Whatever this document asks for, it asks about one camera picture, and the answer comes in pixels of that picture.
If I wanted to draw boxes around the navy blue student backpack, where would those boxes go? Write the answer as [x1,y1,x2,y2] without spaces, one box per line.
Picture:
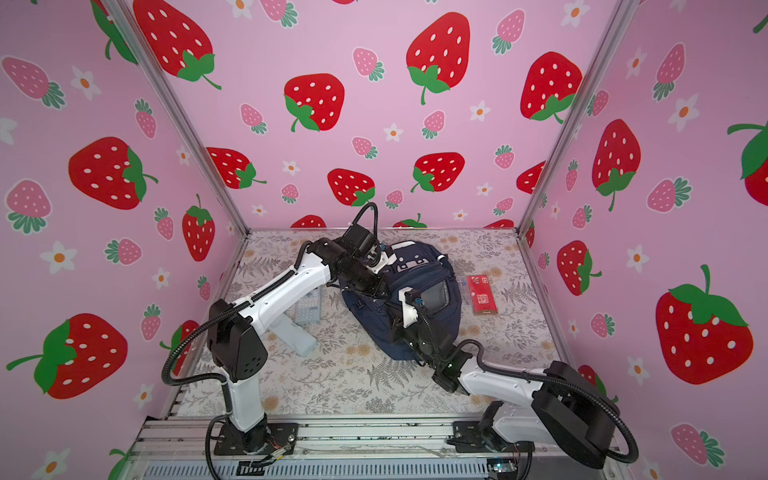
[342,240,462,359]

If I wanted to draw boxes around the light blue calculator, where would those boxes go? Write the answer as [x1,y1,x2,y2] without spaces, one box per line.
[294,292,322,325]

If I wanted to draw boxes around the light blue pencil case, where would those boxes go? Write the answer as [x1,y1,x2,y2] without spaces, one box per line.
[270,314,317,358]

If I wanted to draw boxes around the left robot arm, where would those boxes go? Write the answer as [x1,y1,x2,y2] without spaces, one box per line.
[161,202,391,453]

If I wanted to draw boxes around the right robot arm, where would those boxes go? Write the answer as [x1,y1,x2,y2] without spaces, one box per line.
[387,298,640,469]

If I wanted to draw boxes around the red card pack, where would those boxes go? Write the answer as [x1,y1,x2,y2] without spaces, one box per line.
[466,274,498,315]

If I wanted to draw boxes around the clear plastic box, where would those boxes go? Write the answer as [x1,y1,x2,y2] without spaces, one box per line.
[457,277,471,305]

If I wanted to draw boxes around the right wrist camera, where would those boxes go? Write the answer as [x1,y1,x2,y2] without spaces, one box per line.
[398,287,424,329]

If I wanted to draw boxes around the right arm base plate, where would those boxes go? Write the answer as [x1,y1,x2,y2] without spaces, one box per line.
[446,421,535,454]

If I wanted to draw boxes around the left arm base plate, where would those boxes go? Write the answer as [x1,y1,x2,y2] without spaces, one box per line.
[213,421,299,456]

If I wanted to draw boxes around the aluminium front rail frame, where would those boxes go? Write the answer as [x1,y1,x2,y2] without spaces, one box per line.
[114,414,633,479]

